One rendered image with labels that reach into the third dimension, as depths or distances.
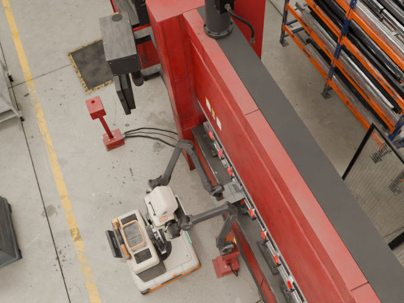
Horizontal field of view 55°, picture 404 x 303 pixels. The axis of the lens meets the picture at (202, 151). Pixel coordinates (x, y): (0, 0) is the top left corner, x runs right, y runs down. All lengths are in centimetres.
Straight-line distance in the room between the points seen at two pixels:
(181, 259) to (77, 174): 177
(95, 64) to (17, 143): 154
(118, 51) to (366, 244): 224
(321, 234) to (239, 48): 127
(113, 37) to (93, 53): 278
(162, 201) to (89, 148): 226
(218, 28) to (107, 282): 292
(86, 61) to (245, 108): 402
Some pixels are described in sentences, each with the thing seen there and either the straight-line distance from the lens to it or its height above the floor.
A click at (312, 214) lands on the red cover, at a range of 204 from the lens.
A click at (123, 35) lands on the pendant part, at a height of 195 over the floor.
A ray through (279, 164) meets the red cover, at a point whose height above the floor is 230.
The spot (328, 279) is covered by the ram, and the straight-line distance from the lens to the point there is 223.
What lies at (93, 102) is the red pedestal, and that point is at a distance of 446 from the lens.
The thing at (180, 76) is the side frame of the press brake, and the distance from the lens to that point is 330.
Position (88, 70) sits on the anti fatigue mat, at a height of 1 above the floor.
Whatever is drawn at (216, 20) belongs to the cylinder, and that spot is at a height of 244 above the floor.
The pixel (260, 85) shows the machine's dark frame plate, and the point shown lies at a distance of 241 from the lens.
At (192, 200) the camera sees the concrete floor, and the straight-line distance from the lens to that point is 453.
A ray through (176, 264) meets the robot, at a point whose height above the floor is 28.
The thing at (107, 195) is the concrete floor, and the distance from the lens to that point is 477.
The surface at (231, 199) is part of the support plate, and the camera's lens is 343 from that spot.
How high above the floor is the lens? 418
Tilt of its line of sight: 61 degrees down
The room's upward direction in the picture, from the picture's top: 9 degrees counter-clockwise
